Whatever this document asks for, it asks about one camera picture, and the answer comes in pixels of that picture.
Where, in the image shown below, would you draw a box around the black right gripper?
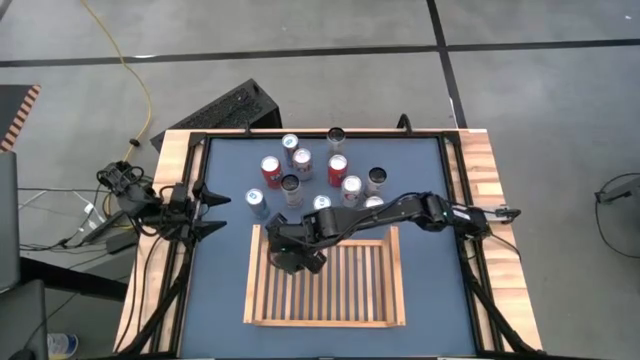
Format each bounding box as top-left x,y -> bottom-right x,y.
267,212 -> 331,275

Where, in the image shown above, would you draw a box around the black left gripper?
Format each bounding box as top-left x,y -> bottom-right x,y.
164,183 -> 233,242

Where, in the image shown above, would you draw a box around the red can sideways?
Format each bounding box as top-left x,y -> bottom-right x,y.
280,173 -> 304,209

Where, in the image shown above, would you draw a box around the white Celsius drink can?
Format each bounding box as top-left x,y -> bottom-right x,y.
326,126 -> 347,155
364,166 -> 389,197

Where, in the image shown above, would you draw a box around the wooden slatted shelf tray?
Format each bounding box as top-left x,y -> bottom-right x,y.
243,224 -> 407,329

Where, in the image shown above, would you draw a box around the blue table mat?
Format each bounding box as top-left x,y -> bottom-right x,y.
178,135 -> 479,359

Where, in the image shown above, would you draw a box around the black power strip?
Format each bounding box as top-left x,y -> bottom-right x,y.
82,209 -> 126,244

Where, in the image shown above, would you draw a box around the black mesh computer case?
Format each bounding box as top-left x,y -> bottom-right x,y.
149,78 -> 284,151

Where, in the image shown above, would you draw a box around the black base beam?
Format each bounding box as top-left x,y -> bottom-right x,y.
18,255 -> 130,303

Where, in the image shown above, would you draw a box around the white blue container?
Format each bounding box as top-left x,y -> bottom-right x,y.
47,332 -> 80,360

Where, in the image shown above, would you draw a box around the grey panel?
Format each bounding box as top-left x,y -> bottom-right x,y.
0,149 -> 20,294

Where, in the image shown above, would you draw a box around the black mat with striped edge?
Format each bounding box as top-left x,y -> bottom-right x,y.
0,83 -> 42,153

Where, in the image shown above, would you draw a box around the grey stand base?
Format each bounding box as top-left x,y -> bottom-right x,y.
594,174 -> 640,204

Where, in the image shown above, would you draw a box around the black metal table frame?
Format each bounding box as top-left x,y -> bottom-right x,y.
117,127 -> 539,360

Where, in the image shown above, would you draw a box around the yellow extension cable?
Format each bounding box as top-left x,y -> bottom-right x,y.
79,0 -> 154,216

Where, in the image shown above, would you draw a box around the black cable loop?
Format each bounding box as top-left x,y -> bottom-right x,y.
593,172 -> 640,260

